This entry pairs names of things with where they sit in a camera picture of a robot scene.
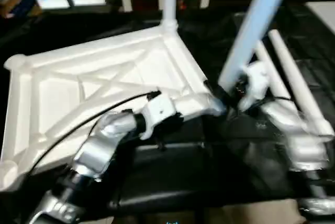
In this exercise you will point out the black mat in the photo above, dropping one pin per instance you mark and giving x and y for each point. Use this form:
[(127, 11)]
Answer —
[(196, 169)]

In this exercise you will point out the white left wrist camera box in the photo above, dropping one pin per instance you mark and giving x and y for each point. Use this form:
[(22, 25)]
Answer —
[(159, 109)]

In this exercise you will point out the white flat board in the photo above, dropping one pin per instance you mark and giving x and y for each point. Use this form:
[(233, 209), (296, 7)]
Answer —
[(322, 14)]

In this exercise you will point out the white plastic table top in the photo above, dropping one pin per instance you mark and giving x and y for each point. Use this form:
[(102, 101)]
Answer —
[(78, 82)]

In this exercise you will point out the blue printed package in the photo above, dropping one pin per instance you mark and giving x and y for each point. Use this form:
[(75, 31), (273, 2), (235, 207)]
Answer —
[(21, 6)]

